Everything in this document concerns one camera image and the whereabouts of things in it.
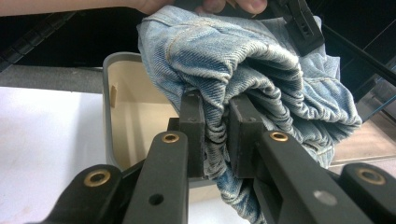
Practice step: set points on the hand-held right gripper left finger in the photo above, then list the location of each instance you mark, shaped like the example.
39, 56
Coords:
162, 174

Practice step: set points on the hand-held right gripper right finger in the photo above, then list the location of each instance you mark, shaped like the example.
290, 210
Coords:
280, 174

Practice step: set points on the beige basket with grey rim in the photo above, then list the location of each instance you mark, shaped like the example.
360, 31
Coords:
140, 102

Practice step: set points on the light blue denim shorts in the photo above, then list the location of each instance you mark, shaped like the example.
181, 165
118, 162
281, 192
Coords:
218, 46

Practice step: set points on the black tripod stand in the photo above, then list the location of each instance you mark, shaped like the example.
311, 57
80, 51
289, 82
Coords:
361, 54

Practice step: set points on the wooden table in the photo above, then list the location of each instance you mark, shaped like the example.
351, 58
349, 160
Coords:
367, 143

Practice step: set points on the white table mat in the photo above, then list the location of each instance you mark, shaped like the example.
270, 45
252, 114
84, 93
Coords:
46, 140

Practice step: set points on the dark ribbed bar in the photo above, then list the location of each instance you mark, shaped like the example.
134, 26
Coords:
28, 43

